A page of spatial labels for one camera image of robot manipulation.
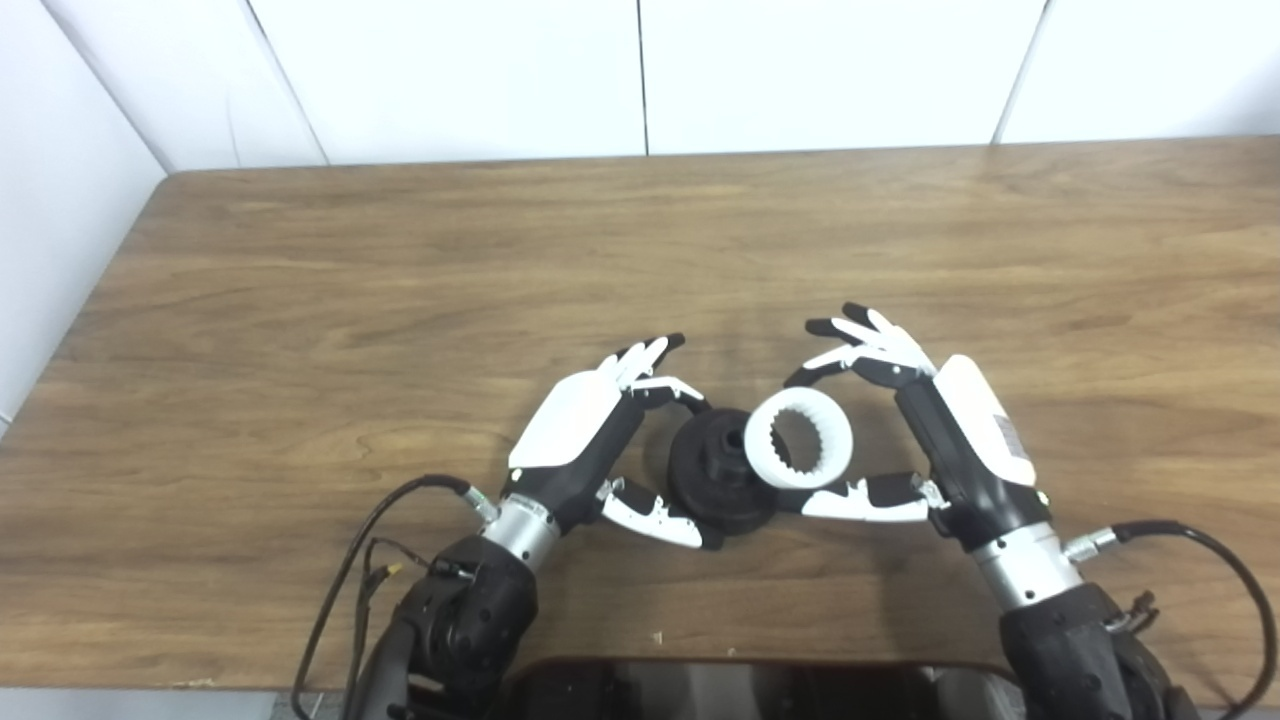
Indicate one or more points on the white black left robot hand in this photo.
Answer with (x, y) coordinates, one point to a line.
(570, 430)

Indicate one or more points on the round black plastic part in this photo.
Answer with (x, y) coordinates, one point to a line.
(705, 480)

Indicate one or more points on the black robot torso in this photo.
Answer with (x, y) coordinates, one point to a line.
(740, 692)

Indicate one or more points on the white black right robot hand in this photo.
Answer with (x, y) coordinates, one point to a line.
(975, 440)

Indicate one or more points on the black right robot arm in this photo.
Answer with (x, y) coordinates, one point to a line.
(1060, 640)

